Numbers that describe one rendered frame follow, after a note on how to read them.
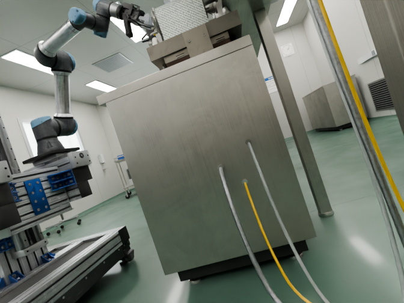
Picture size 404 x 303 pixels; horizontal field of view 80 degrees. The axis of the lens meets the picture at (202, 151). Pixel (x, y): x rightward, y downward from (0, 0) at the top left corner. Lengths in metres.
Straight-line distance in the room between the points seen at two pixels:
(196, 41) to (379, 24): 0.69
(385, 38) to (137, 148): 0.84
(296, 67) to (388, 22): 6.64
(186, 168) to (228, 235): 0.31
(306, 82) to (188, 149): 6.30
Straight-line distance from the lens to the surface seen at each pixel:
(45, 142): 1.69
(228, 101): 0.94
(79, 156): 1.59
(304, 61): 7.22
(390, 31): 0.52
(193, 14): 1.34
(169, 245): 1.08
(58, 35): 1.60
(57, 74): 1.81
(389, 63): 0.53
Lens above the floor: 0.56
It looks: 1 degrees down
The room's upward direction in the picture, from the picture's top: 19 degrees counter-clockwise
